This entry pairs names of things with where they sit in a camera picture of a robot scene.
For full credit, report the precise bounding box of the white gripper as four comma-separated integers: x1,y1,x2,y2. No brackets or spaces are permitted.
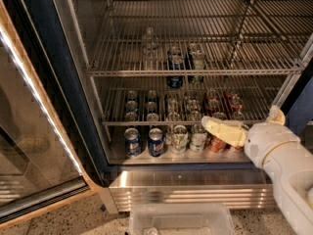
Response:
201,105,300,168

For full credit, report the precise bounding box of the green can shelf front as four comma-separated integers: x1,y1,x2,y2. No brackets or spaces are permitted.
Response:
186,53,205,84

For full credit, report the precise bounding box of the green can shelf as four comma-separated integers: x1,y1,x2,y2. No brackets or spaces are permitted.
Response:
187,43,201,55
186,53,205,84

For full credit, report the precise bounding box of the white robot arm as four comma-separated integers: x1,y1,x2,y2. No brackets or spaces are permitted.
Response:
201,106,313,235

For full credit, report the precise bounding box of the orange can front right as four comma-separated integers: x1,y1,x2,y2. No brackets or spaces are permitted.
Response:
229,145,244,154

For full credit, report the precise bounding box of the orange can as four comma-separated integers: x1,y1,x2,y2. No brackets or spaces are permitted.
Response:
209,136,226,153
229,145,244,154

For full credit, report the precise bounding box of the orange can front left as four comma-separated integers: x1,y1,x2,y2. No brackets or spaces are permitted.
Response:
209,136,226,153

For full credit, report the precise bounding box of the right blue fridge door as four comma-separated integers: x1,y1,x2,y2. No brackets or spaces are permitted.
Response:
281,58,313,135

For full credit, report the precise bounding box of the stainless fridge base panel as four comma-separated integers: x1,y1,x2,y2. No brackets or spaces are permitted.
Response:
110,168,276,212

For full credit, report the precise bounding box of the white green can front left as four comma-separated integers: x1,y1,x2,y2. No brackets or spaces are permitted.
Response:
170,125,188,155

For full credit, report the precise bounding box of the green can middle shelf rear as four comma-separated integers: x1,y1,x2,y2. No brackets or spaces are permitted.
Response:
187,43,201,55

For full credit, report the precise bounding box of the blue can middle shelf front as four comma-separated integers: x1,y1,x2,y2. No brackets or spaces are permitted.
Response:
166,55,184,88

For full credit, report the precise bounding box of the blue can shelf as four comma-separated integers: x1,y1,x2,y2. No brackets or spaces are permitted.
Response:
167,46,181,62
166,55,184,88

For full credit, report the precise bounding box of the blue pepsi can front right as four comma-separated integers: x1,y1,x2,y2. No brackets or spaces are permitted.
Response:
148,128,164,157

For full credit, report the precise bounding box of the blue pepsi can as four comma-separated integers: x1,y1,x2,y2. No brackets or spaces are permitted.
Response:
148,128,164,157
124,128,141,157

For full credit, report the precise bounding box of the blue can middle shelf rear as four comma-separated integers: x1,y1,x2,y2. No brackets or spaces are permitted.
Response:
167,46,181,62

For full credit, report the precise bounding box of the blue pepsi can front left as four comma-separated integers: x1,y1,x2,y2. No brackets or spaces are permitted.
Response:
124,128,141,157

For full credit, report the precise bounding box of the open glass fridge door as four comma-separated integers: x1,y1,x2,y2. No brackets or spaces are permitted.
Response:
0,0,102,230

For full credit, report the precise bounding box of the clear plastic bin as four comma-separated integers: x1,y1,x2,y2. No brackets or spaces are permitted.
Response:
129,203,235,235

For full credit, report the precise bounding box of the clear water bottle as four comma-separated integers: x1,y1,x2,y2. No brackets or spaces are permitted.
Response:
142,26,158,71

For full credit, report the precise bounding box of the top wire shelf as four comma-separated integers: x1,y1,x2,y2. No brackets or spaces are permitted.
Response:
87,0,313,76

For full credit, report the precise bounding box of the wire shelf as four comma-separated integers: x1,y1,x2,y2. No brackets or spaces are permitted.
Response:
87,0,313,76
103,75,285,126

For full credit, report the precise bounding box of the middle wire shelf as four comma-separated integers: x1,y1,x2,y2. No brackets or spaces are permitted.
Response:
103,75,285,126

